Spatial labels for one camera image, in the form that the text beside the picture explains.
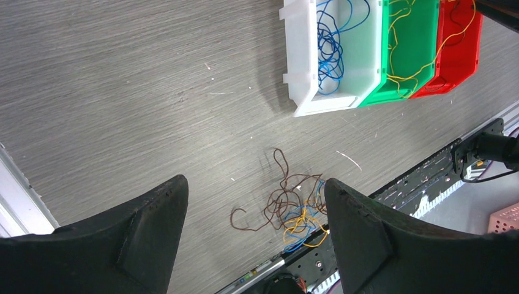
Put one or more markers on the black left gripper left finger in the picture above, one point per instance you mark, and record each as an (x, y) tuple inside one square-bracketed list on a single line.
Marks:
[(130, 248)]

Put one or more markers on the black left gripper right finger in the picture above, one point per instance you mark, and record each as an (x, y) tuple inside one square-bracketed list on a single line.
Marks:
[(382, 250)]

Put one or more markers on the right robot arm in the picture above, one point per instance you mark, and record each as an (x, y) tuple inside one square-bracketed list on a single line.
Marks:
[(486, 146)]

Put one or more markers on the pink perforated basket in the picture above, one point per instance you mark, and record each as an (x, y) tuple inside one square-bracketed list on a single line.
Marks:
[(504, 220)]

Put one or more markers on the white plastic bin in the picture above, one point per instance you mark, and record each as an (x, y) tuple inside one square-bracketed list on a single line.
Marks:
[(333, 53)]

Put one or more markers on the green plastic bin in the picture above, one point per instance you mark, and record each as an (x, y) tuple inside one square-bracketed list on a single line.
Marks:
[(409, 38)]

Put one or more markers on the red plastic bin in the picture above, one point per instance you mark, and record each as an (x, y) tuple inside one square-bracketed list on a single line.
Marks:
[(459, 26)]

